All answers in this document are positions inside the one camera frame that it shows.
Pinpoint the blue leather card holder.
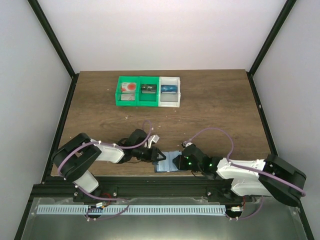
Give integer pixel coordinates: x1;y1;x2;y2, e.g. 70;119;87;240
153;150;182;173

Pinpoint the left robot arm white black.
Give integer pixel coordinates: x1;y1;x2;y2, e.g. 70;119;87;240
51;129;167;196

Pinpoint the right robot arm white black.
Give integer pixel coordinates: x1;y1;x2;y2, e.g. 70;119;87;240
172;144;307;207

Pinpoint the blue card in bin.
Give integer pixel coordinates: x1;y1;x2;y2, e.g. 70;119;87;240
160;84;178;94

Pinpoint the white plastic bin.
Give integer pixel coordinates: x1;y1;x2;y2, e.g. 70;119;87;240
158;76;181;108

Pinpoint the middle green plastic bin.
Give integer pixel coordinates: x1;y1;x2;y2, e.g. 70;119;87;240
137;76;160;107

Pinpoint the green plastic bin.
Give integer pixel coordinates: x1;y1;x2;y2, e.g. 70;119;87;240
115;76;139;107
137;76;160;107

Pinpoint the left green plastic bin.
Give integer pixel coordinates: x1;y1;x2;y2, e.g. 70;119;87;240
115;76;139;107

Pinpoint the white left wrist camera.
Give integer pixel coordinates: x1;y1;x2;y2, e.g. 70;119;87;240
144;134;160;149

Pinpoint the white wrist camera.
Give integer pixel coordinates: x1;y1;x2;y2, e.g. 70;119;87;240
181;141;193;149
144;134;160;149

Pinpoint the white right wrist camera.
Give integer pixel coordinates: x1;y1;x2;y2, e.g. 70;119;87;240
181;141;193;149

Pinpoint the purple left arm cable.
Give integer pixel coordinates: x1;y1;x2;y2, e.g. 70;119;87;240
57;120;153;201

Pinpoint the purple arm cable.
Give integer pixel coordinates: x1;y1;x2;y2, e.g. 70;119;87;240
187;127;307;198
57;120;153;201

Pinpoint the light blue slotted cable duct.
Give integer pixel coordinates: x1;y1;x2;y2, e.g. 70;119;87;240
36;204;226;216

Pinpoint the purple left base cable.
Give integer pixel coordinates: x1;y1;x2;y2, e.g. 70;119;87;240
82;197;130;222

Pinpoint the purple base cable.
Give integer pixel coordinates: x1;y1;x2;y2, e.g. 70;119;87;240
228;196;264;222
82;197;130;222

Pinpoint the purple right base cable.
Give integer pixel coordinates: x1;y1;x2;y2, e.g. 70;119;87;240
228;196;264;222

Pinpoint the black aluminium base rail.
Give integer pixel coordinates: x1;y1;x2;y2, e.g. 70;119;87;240
30;175;252;204

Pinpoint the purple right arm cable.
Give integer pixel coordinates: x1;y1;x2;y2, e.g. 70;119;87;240
187;127;307;198

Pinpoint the left black frame post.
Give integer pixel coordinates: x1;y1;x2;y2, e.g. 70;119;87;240
27;0;76;79

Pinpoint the black frame post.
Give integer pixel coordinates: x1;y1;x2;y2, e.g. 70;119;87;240
27;0;76;79
247;0;297;77

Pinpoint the right black frame post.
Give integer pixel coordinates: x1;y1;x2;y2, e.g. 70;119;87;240
247;0;297;77

